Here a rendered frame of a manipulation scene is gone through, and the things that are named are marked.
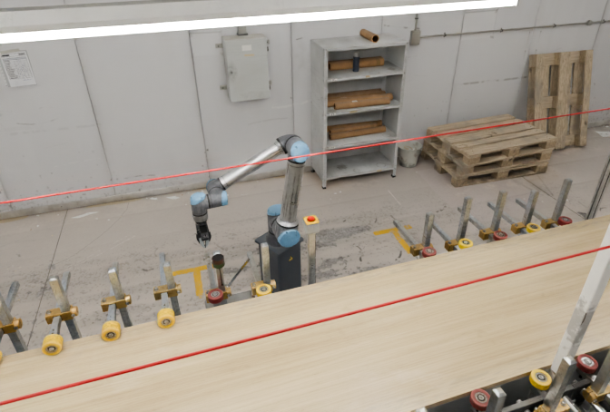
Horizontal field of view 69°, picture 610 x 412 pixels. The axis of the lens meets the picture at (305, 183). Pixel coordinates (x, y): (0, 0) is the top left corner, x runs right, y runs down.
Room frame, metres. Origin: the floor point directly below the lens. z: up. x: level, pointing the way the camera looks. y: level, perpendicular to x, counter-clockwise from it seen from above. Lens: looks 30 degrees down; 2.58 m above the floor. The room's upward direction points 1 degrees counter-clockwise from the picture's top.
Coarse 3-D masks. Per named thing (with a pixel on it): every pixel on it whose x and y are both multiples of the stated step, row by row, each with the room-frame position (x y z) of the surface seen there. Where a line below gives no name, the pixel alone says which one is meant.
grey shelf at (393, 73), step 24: (312, 48) 4.62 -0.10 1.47; (336, 48) 4.30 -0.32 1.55; (360, 48) 4.37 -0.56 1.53; (384, 48) 4.92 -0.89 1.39; (312, 72) 4.62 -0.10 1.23; (336, 72) 4.51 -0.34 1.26; (360, 72) 4.50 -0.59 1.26; (384, 72) 4.49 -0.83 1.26; (312, 96) 4.62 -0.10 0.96; (312, 120) 4.63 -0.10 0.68; (336, 120) 4.76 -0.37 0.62; (360, 120) 4.85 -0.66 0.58; (384, 120) 4.88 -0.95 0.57; (312, 144) 4.63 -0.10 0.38; (336, 144) 4.33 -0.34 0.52; (360, 144) 4.85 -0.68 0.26; (384, 144) 4.83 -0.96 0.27; (312, 168) 4.68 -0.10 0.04; (336, 168) 4.50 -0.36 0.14; (360, 168) 4.49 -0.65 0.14; (384, 168) 4.48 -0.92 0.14
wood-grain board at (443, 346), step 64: (448, 256) 2.00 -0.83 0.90; (512, 256) 1.99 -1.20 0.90; (192, 320) 1.54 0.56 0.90; (256, 320) 1.53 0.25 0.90; (384, 320) 1.52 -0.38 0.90; (448, 320) 1.52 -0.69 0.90; (512, 320) 1.51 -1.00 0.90; (0, 384) 1.20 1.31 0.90; (64, 384) 1.20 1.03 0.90; (128, 384) 1.20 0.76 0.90; (192, 384) 1.19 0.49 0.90; (256, 384) 1.19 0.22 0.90; (320, 384) 1.18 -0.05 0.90; (384, 384) 1.18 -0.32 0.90; (448, 384) 1.17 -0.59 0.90
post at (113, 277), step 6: (108, 270) 1.62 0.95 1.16; (114, 270) 1.62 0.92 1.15; (114, 276) 1.62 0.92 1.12; (114, 282) 1.62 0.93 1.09; (120, 282) 1.65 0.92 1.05; (114, 288) 1.62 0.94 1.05; (120, 288) 1.62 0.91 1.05; (114, 294) 1.61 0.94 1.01; (120, 294) 1.62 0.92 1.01; (120, 312) 1.61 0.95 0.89; (126, 312) 1.62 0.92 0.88; (126, 318) 1.62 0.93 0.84; (126, 324) 1.62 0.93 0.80; (132, 324) 1.64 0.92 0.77
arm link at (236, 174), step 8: (280, 136) 2.57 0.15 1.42; (288, 136) 2.53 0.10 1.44; (272, 144) 2.54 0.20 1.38; (280, 144) 2.51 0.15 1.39; (264, 152) 2.49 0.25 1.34; (272, 152) 2.49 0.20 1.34; (280, 152) 2.51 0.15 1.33; (248, 160) 2.48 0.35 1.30; (256, 160) 2.46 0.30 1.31; (264, 160) 2.47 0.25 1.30; (240, 168) 2.44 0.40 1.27; (248, 168) 2.44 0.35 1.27; (256, 168) 2.45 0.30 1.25; (224, 176) 2.41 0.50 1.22; (232, 176) 2.40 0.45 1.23; (240, 176) 2.41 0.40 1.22; (208, 184) 2.39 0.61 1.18; (216, 184) 2.37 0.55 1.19; (224, 184) 2.38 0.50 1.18; (232, 184) 2.41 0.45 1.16; (208, 192) 2.34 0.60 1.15
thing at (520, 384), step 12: (600, 360) 1.45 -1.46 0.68; (576, 372) 1.41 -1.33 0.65; (504, 384) 1.27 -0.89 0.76; (516, 384) 1.29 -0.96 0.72; (528, 384) 1.32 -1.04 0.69; (468, 396) 1.22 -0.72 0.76; (516, 396) 1.30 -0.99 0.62; (528, 396) 1.33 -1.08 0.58; (432, 408) 1.16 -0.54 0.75; (444, 408) 1.18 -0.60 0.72; (456, 408) 1.20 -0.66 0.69; (468, 408) 1.22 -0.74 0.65
